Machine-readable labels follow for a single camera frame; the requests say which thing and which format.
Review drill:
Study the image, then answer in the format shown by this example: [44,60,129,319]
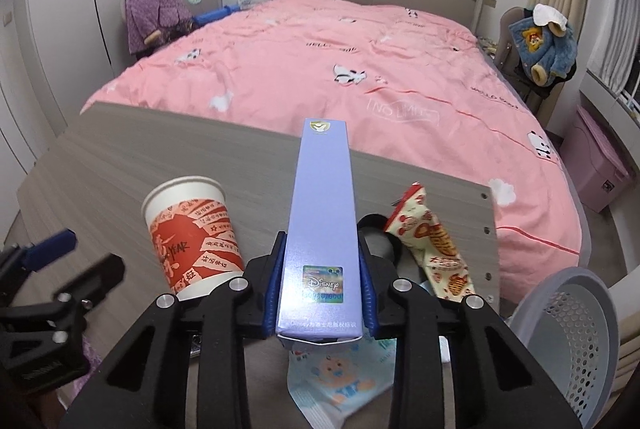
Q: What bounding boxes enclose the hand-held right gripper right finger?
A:
[357,229,583,429]

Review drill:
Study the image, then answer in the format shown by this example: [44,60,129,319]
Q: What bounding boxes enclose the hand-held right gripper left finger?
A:
[60,231,288,429]

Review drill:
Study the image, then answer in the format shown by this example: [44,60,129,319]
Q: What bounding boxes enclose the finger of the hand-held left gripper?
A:
[0,230,77,295]
[0,255,126,351]

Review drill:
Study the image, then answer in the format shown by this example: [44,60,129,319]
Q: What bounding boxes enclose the baby print wipes packet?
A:
[286,334,401,429]

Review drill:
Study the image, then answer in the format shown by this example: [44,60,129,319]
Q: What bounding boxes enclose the red and cream snack packet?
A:
[384,182,477,302]

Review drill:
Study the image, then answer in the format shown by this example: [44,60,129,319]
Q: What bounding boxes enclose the long lavender cardboard box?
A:
[275,118,363,345]

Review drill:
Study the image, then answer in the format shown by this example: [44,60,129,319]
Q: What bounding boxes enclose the red and white paper cup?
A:
[141,176,246,302]

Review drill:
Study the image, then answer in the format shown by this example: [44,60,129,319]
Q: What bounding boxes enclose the grey perforated plastic basket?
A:
[510,266,621,429]

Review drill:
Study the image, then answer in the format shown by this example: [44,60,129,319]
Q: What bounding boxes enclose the pink patterned cloth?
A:
[55,336,106,429]

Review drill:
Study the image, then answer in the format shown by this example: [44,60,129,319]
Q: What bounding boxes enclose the black elastic band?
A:
[356,213,401,267]

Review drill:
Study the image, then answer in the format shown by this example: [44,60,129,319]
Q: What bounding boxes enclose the bed with pink duvet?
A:
[80,0,583,305]

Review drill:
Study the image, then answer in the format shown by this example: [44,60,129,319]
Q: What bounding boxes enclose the white wardrobe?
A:
[0,0,221,175]

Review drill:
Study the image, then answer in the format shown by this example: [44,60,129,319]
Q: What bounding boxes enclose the purple knitted garment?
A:
[124,0,193,55]

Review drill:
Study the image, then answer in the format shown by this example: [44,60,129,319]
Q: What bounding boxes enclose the pink plastic storage box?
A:
[559,104,631,214]

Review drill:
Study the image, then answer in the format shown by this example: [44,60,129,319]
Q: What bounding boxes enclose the blue plastic bar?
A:
[192,6,236,25]

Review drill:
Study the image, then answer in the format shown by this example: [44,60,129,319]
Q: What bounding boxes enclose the beige chair with denim jacket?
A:
[500,6,566,110]

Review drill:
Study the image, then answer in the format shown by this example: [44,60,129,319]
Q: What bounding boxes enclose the blue denim fleece jacket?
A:
[509,12,578,87]

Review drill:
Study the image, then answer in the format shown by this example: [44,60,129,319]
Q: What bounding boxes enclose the plain white cloth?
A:
[532,3,568,27]

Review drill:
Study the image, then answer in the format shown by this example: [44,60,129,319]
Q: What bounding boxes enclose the white sheer curtain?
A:
[587,0,640,97]

